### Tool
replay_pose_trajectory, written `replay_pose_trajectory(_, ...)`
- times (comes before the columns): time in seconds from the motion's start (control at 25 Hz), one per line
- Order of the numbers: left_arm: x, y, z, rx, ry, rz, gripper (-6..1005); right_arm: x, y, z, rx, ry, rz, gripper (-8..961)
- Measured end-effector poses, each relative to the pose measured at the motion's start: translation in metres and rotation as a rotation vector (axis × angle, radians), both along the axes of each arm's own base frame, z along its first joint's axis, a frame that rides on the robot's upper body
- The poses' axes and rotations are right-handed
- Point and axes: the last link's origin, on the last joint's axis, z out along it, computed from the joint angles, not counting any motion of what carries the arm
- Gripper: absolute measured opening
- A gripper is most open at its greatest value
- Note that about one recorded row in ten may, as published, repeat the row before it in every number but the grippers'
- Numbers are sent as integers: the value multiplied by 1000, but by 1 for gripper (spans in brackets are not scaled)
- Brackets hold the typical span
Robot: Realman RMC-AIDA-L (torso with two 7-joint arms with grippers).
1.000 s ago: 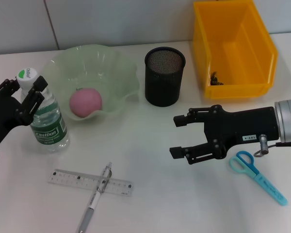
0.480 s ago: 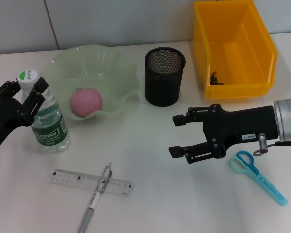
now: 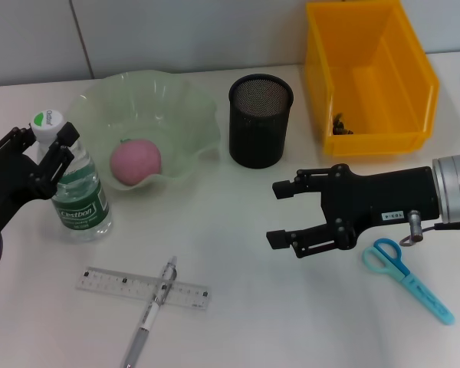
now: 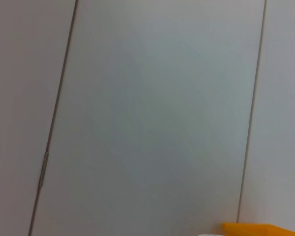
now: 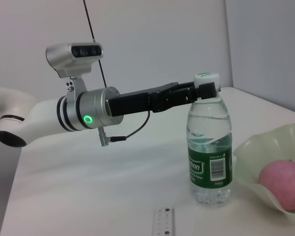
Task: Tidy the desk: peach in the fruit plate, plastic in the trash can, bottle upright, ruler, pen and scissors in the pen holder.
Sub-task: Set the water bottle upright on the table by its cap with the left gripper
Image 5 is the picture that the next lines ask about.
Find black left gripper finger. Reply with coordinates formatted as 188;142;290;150
167;82;219;109
172;80;197;93

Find pink peach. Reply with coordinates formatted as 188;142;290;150
258;159;295;212

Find pale green wavy fruit plate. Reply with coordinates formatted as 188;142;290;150
233;122;295;228

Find thin red black cable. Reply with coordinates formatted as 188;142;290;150
83;0;108;88

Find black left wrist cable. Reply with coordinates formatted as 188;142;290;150
98;110;152;148

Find clear plastic ruler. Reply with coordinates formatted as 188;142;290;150
152;207;175;236

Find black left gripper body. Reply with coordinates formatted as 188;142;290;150
107;82;180;118

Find clear water bottle green label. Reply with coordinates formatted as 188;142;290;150
186;71;234;207

